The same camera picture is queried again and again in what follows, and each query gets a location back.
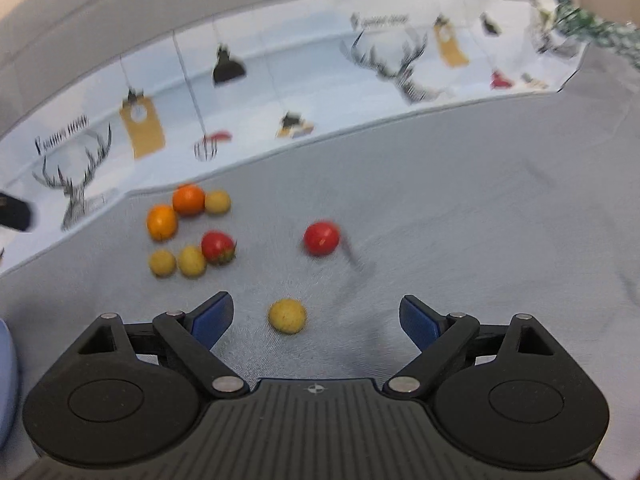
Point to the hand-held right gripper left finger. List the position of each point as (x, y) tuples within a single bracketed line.
[(212, 317)]

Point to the red tomato with green calyx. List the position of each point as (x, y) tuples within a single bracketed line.
[(218, 246)]

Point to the blue plate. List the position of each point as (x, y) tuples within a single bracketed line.
[(5, 385)]

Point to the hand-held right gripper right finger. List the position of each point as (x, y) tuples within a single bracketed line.
[(420, 322)]

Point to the small orange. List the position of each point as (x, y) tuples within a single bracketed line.
[(162, 222), (188, 200)]

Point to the green patterned cloth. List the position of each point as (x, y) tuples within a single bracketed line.
[(600, 30)]

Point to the green lime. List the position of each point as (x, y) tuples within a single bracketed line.
[(192, 261), (162, 263)]

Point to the red cherry tomato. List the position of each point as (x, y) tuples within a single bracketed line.
[(321, 238)]

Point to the grey printed blanket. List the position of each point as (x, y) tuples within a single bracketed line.
[(450, 185)]

